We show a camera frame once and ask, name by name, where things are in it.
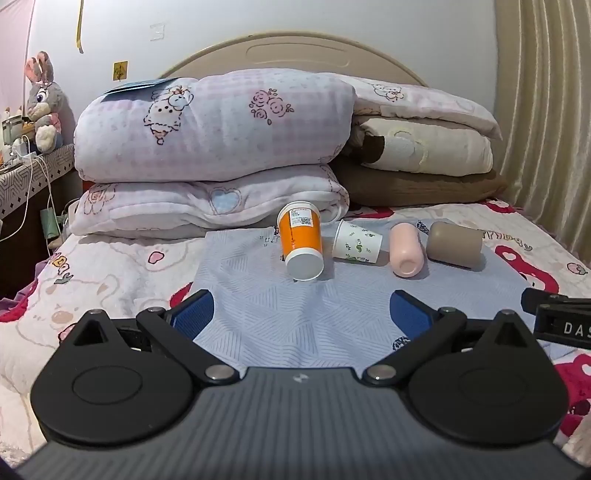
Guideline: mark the white paper cup leaf print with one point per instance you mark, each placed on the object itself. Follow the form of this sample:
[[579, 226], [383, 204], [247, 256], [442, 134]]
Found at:
[[356, 242]]

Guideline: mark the beige bed headboard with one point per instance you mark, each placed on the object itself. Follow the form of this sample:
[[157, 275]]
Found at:
[[295, 53]]

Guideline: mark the bedside table with patterned cover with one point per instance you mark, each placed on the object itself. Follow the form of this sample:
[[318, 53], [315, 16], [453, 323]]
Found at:
[[27, 184]]

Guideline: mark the pink cartoon printed bedsheet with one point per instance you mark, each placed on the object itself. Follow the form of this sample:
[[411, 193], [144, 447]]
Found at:
[[115, 281]]

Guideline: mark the white wall hook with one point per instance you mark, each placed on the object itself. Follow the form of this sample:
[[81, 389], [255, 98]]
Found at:
[[158, 32]]

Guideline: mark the taupe brown cup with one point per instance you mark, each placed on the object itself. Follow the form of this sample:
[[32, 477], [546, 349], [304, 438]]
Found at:
[[455, 244]]

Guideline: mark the yellow wall sticker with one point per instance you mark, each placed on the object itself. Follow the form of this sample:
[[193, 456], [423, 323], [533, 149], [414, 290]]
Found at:
[[120, 71]]

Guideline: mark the pink printed pillow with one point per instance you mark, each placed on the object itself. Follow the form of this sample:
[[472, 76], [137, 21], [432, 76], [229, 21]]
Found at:
[[415, 99]]

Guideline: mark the green pouch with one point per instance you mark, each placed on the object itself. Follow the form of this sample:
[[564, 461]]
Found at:
[[51, 224]]

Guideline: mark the white charger plug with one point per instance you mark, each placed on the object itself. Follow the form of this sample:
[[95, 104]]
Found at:
[[23, 148]]

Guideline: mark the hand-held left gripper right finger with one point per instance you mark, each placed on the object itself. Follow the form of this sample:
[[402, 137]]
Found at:
[[408, 316]]

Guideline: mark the cream folded blanket brown patch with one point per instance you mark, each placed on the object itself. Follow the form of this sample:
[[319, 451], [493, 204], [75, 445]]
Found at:
[[429, 147]]

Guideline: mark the large pink checked folded quilt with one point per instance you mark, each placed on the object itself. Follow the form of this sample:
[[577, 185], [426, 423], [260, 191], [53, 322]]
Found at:
[[217, 124]]

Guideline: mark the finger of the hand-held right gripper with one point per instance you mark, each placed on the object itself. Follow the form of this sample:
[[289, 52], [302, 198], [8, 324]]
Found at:
[[538, 300]]

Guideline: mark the yellow hanging ribbon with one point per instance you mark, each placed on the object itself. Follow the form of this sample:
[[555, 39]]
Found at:
[[79, 27]]

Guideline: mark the orange cup with white label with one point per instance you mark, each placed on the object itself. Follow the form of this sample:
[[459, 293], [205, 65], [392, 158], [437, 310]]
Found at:
[[301, 240]]

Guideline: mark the beige curtain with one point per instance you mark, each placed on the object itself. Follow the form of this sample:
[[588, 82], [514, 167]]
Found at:
[[545, 115]]

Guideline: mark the pink cup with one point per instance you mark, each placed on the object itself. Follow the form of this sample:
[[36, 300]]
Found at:
[[406, 249]]

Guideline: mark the light blue patterned cloth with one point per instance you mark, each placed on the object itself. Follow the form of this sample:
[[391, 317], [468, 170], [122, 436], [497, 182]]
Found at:
[[286, 314]]

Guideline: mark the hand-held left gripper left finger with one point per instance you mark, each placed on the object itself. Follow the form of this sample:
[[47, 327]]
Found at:
[[196, 316]]

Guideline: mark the brown pillow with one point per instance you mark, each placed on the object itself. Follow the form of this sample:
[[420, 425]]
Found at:
[[415, 187]]

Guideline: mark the grey plush rabbit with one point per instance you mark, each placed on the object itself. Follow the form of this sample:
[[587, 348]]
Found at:
[[44, 106]]

